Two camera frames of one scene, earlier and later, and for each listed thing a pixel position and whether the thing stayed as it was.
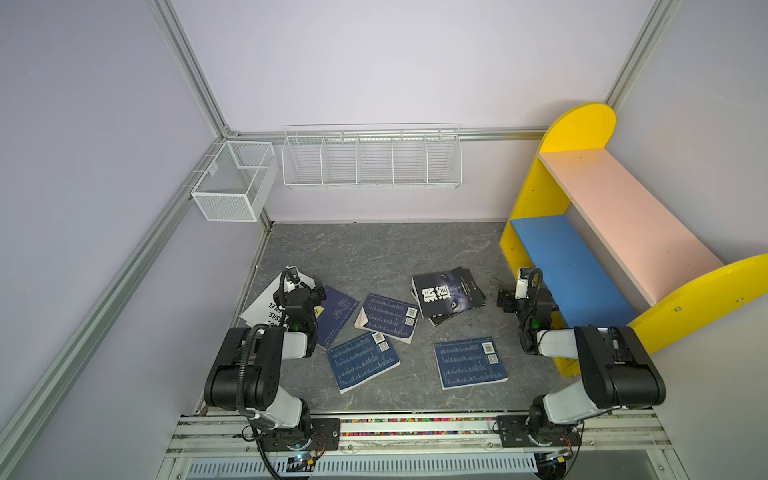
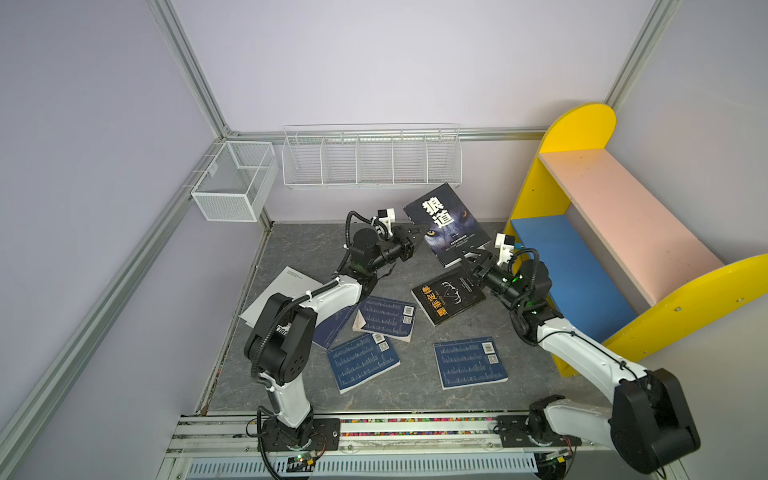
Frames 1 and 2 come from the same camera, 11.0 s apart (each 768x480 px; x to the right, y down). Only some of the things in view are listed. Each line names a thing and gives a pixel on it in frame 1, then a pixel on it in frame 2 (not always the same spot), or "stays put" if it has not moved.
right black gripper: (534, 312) → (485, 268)
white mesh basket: (236, 184) stays put
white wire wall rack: (372, 155) stays put
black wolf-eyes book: (444, 294) → (447, 223)
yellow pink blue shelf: (609, 254) stays put
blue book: (468, 363) stays put
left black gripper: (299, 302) → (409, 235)
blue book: (388, 317) stays put
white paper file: (265, 309) stays put
